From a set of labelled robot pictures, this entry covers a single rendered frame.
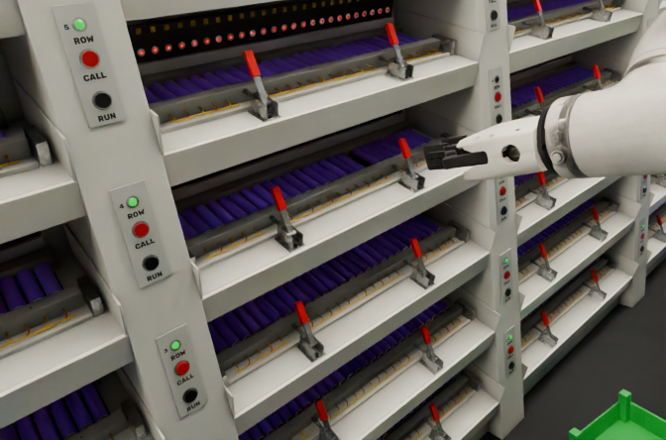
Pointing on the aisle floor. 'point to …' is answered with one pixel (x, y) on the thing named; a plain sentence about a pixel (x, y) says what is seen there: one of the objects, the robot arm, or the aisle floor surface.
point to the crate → (623, 423)
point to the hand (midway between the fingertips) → (447, 153)
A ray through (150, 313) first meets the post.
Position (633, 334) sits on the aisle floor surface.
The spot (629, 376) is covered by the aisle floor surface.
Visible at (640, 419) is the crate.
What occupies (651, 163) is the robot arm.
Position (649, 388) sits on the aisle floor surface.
